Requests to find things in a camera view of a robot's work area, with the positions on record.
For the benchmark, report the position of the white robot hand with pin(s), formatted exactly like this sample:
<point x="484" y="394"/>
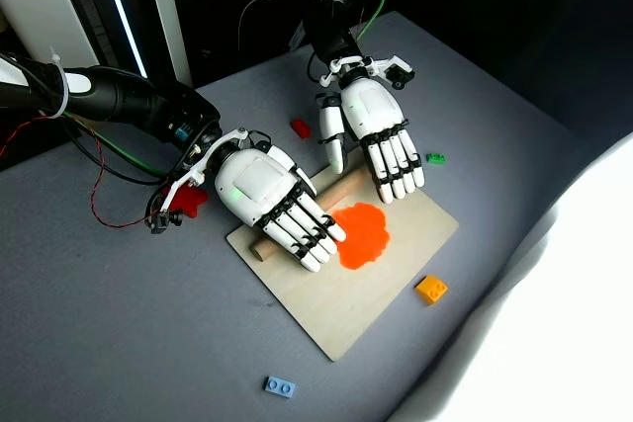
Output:
<point x="371" y="108"/>
<point x="257" y="182"/>

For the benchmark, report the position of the wooden rolling pin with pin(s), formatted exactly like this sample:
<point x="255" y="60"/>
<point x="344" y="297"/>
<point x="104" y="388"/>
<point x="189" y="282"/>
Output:
<point x="341" y="190"/>

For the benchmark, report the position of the orange play dough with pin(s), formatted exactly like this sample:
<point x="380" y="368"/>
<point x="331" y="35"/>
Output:
<point x="363" y="236"/>

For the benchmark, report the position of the red toy brick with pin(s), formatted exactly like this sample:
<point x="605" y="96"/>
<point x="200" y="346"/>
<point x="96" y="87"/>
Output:
<point x="300" y="128"/>

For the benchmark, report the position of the red star toy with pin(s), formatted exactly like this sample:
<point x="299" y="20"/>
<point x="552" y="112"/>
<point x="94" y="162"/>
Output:
<point x="190" y="199"/>

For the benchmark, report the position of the green toy brick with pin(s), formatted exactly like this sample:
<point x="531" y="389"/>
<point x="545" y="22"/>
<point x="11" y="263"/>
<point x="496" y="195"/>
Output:
<point x="436" y="158"/>

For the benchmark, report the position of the light wooden board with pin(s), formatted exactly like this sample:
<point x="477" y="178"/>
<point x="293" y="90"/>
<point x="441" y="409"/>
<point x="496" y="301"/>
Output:
<point x="346" y="303"/>

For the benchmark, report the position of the orange toy brick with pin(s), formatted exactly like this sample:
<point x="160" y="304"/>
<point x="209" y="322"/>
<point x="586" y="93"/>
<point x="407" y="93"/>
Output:
<point x="431" y="289"/>

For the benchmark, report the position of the blue toy brick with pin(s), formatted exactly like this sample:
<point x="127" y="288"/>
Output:
<point x="279" y="387"/>

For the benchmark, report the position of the grey table cloth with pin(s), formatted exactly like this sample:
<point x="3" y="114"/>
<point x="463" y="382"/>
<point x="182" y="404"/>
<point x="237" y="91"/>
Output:
<point x="123" y="343"/>

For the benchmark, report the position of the white zip tie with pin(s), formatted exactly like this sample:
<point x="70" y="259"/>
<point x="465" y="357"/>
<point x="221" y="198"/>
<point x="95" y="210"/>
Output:
<point x="63" y="91"/>

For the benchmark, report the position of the white robot body column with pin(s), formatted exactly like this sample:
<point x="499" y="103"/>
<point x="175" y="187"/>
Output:
<point x="44" y="7"/>

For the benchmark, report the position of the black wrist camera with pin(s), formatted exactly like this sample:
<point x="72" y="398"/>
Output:
<point x="400" y="75"/>
<point x="167" y="222"/>

